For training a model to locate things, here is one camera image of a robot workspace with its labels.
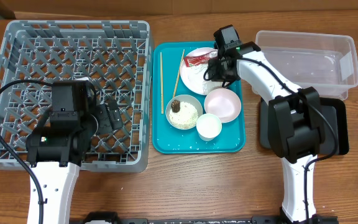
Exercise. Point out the clear plastic waste bin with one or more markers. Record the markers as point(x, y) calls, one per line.
point(326, 62)

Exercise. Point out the wooden chopstick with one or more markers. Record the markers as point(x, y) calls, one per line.
point(178, 74)
point(161, 84)

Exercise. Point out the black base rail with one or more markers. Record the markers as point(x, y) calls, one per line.
point(112, 217)

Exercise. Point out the small pink white bowl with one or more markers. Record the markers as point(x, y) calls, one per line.
point(223, 103)

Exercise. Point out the large white plate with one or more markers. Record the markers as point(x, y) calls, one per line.
point(192, 77)

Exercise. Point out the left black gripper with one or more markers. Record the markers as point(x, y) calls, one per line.
point(110, 115)

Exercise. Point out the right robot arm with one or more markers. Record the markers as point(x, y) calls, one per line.
point(295, 124)

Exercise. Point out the black rectangular tray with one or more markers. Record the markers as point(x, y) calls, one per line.
point(334, 110)

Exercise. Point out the pile of white rice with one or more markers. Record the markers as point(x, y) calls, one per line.
point(186, 118)

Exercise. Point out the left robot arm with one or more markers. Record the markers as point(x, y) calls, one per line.
point(58, 144)

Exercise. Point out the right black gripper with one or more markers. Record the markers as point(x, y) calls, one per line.
point(214, 78)

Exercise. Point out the red snack wrapper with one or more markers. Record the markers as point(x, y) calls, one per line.
point(191, 61)

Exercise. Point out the grey bowl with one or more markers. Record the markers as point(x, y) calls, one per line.
point(187, 98)

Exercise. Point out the teal plastic serving tray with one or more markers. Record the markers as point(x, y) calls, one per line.
point(169, 140)

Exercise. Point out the white cup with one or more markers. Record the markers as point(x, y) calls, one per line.
point(208, 126)

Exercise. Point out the left wooden chopstick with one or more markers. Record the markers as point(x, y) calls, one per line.
point(161, 84)

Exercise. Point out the brown food piece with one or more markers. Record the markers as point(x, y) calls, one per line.
point(175, 106)

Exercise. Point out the grey plastic dishwasher rack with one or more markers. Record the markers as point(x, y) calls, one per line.
point(115, 56)

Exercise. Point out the right wooden chopstick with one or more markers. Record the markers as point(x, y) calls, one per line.
point(178, 74)

